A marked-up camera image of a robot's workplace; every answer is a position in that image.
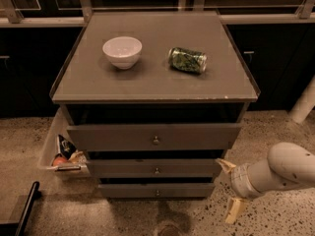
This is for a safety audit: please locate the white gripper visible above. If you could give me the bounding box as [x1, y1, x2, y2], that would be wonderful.
[216, 158, 263, 224]

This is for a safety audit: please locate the grey bottom drawer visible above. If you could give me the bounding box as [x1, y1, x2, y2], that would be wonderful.
[98, 183, 215, 199]

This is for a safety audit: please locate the grey drawer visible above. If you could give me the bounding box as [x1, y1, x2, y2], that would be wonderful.
[87, 159, 221, 178]
[98, 183, 215, 199]
[67, 123, 241, 151]

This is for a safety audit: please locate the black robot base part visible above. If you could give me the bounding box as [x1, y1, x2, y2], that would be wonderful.
[0, 181, 41, 236]

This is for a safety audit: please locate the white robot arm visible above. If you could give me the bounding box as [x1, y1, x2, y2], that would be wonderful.
[217, 143, 315, 224]

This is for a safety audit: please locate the grey top drawer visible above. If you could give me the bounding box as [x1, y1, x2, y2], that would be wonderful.
[67, 123, 241, 151]

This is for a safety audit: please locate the grey middle drawer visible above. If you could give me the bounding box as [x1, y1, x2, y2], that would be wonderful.
[87, 159, 221, 178]

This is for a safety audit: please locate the grey drawer cabinet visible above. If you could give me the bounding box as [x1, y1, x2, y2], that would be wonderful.
[50, 12, 259, 185]

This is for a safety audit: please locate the white table leg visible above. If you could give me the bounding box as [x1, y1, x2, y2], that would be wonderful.
[288, 76, 315, 124]

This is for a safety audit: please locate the green soda can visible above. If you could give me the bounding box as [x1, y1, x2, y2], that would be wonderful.
[168, 47, 207, 74]

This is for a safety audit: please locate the dark snack bag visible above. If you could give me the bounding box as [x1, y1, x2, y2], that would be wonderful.
[57, 135, 77, 159]

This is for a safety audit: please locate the white ceramic bowl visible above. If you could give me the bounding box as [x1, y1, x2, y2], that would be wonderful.
[102, 36, 143, 70]

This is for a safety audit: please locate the red round fruit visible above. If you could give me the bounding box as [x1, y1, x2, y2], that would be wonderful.
[52, 157, 68, 166]

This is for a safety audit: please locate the clear plastic bin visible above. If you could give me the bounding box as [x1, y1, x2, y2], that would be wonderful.
[38, 109, 90, 180]

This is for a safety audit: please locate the metal shelf rail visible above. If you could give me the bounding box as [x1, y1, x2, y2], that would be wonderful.
[0, 12, 315, 29]

